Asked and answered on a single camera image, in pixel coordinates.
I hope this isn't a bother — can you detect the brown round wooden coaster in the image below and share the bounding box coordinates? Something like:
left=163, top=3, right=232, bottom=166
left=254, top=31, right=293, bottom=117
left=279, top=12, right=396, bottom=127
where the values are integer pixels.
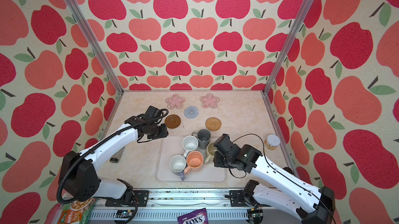
left=165, top=114, right=181, bottom=129

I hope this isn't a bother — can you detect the beige mug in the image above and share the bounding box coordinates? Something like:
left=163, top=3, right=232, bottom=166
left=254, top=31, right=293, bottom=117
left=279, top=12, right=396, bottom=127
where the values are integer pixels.
left=204, top=143, right=217, bottom=164

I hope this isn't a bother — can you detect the pink flower coaster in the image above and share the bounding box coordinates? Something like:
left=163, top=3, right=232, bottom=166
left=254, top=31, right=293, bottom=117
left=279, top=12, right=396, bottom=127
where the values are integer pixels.
left=165, top=94, right=186, bottom=110
left=199, top=93, right=220, bottom=109

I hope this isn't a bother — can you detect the white mug purple handle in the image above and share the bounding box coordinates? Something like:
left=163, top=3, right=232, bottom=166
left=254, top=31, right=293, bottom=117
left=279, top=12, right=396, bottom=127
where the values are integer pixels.
left=169, top=155, right=187, bottom=181

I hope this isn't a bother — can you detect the grey round woven coaster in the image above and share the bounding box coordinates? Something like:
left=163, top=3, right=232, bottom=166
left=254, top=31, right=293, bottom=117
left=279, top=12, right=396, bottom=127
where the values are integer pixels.
left=184, top=106, right=199, bottom=119

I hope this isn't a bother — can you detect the tan round rattan coaster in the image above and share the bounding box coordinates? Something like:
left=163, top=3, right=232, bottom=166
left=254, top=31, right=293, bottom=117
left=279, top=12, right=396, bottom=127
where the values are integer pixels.
left=205, top=117, right=222, bottom=132

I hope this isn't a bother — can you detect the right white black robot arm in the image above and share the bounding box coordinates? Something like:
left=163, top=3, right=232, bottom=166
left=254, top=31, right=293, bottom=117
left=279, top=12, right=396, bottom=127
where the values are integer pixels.
left=214, top=140, right=336, bottom=224

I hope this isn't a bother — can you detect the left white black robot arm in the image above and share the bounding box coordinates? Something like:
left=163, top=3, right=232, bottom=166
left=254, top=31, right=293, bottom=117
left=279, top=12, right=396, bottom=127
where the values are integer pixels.
left=56, top=106, right=169, bottom=206

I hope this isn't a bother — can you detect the white plastic tray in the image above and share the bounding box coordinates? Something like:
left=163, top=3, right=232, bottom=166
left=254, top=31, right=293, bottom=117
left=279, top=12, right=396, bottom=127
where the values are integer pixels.
left=155, top=136, right=228, bottom=183

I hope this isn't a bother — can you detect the white lid glass jar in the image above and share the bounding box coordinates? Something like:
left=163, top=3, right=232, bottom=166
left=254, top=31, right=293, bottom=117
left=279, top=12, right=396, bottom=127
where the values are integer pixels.
left=265, top=134, right=281, bottom=150

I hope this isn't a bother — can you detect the white mug upper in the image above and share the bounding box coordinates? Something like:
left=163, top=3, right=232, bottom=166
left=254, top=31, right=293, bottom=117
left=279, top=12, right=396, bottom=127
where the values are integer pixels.
left=182, top=136, right=198, bottom=158

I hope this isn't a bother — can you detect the grey spice bottle lying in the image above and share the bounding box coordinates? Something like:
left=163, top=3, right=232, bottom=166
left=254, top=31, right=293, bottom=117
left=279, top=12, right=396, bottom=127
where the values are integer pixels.
left=110, top=147, right=125, bottom=163

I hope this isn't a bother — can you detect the dark grey mug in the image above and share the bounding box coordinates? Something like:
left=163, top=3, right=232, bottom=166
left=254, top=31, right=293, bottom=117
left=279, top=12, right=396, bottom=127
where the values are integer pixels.
left=192, top=129, right=212, bottom=150

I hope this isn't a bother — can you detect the orange mug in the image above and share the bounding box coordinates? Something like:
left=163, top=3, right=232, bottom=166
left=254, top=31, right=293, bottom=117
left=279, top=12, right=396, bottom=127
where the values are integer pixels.
left=183, top=151, right=204, bottom=175

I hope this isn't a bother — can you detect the purple Fox's candy bag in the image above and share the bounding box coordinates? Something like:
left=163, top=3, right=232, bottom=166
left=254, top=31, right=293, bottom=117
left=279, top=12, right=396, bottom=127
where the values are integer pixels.
left=177, top=208, right=208, bottom=224

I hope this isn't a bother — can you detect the green snack bag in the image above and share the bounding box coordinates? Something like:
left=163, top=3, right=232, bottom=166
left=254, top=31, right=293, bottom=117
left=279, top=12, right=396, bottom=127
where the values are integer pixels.
left=57, top=198, right=97, bottom=224

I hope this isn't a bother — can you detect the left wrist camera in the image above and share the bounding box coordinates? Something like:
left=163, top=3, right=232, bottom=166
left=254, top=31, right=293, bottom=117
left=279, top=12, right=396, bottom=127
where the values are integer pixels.
left=144, top=106, right=163, bottom=119

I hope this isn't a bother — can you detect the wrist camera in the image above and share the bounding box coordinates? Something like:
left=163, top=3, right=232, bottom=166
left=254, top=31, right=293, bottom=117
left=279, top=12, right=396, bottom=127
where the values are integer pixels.
left=214, top=134, right=241, bottom=157
left=144, top=106, right=163, bottom=119

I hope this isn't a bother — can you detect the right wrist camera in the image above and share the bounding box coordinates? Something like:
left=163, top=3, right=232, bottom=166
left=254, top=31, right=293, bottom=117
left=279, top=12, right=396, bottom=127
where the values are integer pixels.
left=214, top=134, right=241, bottom=157

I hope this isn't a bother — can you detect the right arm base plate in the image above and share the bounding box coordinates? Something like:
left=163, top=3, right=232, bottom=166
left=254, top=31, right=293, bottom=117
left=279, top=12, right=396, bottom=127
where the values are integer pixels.
left=229, top=189, right=273, bottom=208

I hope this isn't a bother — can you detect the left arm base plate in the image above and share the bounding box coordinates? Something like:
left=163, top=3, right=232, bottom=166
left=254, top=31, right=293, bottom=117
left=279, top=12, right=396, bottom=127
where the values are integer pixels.
left=105, top=190, right=149, bottom=207

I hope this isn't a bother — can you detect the aluminium front rail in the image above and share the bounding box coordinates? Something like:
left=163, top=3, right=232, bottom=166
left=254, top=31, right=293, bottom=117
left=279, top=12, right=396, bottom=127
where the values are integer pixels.
left=52, top=188, right=322, bottom=224

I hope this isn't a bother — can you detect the left aluminium frame post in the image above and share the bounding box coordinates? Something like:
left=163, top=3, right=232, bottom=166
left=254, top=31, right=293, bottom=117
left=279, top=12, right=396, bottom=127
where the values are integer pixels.
left=64, top=0, right=124, bottom=96

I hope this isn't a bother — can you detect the aluminium frame post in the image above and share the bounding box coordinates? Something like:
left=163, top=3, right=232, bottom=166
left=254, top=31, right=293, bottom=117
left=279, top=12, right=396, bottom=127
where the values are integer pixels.
left=64, top=0, right=124, bottom=96
left=262, top=0, right=314, bottom=97

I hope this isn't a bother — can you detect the right aluminium frame post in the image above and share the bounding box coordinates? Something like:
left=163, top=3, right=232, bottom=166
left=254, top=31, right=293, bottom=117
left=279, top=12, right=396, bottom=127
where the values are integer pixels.
left=262, top=0, right=314, bottom=97

